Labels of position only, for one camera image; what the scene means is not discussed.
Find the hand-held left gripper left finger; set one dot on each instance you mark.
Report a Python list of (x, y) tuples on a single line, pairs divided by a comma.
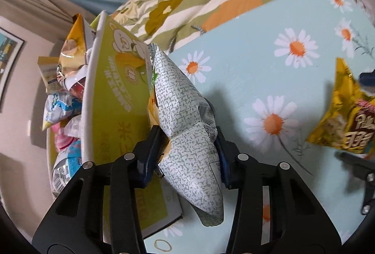
[(149, 154)]

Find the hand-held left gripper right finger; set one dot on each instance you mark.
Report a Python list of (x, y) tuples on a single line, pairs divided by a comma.
[(224, 163)]

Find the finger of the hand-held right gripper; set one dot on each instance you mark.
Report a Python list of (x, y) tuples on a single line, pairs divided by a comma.
[(367, 77), (363, 174)]

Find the gold snack packet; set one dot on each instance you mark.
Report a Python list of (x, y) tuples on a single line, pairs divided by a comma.
[(342, 113)]

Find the green cardboard box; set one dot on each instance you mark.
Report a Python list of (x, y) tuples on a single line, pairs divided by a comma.
[(123, 113)]

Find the grey speckled snack packet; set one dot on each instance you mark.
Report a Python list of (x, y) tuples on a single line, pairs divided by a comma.
[(181, 95)]

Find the white pink snack packet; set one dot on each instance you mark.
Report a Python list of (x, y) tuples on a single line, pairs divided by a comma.
[(63, 141)]

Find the silver blue snack packet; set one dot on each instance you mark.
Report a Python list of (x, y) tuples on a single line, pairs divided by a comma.
[(63, 169)]

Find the thin round rubber band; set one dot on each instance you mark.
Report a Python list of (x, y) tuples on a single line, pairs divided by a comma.
[(155, 245)]

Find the red snack packet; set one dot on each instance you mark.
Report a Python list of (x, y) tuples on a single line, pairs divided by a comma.
[(76, 87)]

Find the light blue daisy tablecloth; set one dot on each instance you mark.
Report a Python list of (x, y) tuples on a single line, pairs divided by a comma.
[(249, 66)]

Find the blue white checkered snack packet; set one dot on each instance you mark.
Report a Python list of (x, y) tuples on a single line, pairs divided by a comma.
[(58, 107)]

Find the pale yellow snack packet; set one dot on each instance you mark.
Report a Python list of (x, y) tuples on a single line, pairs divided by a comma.
[(48, 75)]

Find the yellow chips packet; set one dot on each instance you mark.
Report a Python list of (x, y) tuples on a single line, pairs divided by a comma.
[(73, 45)]

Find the framed wall picture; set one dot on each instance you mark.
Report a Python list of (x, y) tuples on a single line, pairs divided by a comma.
[(7, 60)]

